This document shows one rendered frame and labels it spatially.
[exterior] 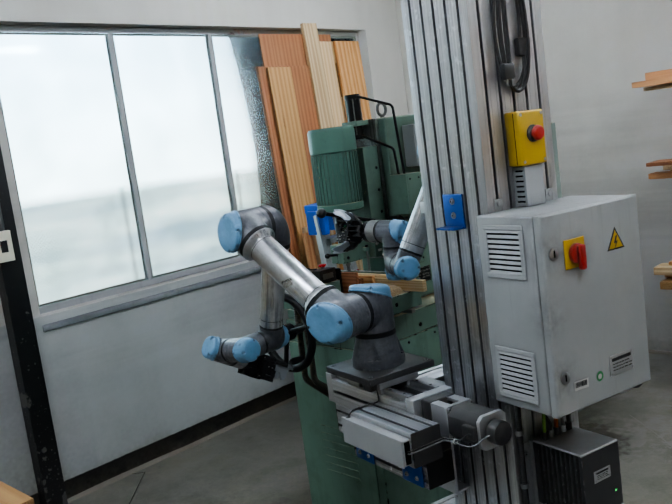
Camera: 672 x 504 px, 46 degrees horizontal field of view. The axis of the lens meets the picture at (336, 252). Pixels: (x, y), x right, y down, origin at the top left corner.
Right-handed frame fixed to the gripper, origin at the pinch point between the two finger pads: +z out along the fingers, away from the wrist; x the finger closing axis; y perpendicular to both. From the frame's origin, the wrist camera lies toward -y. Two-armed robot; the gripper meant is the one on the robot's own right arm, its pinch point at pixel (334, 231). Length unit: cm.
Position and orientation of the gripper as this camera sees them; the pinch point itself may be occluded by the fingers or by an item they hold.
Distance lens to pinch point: 277.2
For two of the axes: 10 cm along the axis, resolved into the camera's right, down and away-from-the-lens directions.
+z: -6.9, -0.2, 7.3
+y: -7.3, -0.3, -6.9
